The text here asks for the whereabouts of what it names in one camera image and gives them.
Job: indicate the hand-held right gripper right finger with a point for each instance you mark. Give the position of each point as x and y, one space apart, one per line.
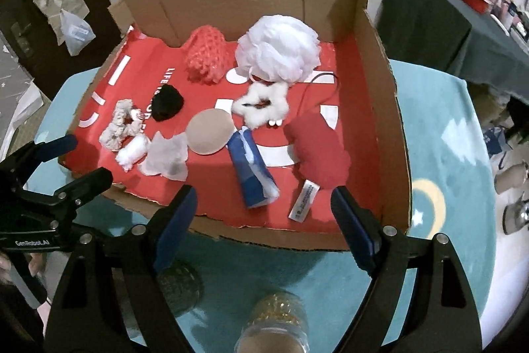
355 229

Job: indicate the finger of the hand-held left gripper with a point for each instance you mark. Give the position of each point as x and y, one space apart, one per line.
89 183
58 144

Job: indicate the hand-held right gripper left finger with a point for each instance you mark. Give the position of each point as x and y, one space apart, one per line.
177 229

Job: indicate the white cotton wad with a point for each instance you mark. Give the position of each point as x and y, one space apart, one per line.
132 152

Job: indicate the beige crochet scrunchie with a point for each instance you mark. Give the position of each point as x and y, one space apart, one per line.
113 134

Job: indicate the red plush heart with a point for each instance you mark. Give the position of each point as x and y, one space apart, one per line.
318 154

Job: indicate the blue tissue packet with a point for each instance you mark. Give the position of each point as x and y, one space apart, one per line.
248 175

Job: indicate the beige round pad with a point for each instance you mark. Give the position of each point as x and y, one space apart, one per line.
208 131

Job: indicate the black scrunchie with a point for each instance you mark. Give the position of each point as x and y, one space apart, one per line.
167 103

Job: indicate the white fluffy scrunchie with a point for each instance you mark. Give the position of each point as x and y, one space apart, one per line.
281 109

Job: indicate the orange foam net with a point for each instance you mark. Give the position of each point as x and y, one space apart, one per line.
204 55

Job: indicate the white mesh bath loofah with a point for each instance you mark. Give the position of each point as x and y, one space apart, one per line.
277 47

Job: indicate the person's left hand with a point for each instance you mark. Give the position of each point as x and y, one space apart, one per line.
36 266

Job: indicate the glass jar metal lid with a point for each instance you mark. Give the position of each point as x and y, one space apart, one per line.
184 287

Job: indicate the clear plastic bag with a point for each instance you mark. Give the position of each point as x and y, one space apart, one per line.
77 32

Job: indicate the clear bottle yellow capsules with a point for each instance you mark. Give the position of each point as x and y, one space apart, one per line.
272 320

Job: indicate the table with dark tablecloth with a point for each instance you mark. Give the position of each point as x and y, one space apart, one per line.
430 26

